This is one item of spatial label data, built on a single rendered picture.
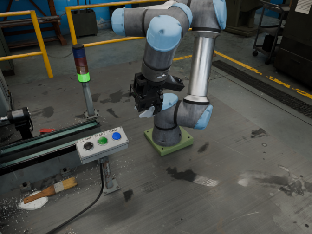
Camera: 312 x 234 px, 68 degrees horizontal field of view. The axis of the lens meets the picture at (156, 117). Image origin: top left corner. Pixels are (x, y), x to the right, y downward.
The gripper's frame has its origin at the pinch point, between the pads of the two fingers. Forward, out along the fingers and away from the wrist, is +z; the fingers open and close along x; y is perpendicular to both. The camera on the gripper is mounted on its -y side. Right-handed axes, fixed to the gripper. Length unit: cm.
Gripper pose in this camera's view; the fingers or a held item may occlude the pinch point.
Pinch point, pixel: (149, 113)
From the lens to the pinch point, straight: 80.6
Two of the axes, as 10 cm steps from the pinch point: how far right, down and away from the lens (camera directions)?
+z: -1.8, 5.7, 8.0
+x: 4.6, 7.7, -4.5
